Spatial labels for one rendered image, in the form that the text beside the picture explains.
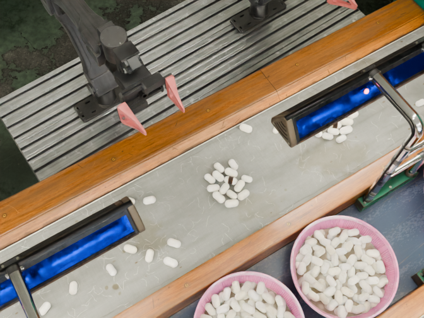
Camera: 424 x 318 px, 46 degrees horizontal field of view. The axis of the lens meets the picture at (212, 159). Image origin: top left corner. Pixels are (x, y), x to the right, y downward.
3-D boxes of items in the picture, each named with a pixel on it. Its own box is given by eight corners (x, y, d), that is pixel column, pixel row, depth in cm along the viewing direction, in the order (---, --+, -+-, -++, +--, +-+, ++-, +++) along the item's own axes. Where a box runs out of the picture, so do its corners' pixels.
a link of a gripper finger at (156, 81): (192, 97, 106) (167, 67, 109) (163, 114, 104) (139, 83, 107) (192, 113, 112) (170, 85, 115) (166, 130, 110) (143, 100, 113)
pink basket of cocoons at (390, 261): (265, 284, 131) (269, 276, 123) (320, 208, 141) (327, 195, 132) (354, 350, 124) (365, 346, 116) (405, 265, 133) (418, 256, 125)
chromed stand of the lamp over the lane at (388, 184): (319, 160, 147) (359, 68, 107) (372, 129, 152) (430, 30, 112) (359, 212, 140) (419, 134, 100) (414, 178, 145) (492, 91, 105)
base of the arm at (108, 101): (136, 77, 151) (124, 62, 154) (77, 110, 146) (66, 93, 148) (139, 91, 158) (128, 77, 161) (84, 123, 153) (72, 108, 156)
